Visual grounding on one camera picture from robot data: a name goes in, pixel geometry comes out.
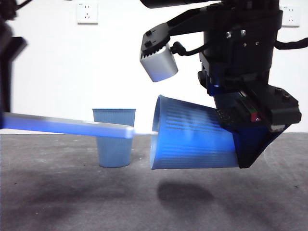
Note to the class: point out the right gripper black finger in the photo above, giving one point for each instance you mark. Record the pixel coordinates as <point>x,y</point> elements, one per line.
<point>226,103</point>
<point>252,146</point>

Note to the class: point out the blue ribbed plastic cup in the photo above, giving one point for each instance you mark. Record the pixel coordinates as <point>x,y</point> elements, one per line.
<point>187,144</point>
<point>113,154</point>

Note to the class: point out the white wall socket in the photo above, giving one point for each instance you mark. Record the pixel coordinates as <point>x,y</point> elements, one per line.
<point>87,13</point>
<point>292,16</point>

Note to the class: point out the pale grey right wrist camera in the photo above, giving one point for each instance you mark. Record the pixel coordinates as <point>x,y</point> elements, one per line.
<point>160,65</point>

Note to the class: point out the black right camera mount bracket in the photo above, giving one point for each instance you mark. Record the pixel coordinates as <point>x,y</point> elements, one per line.
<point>156,36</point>

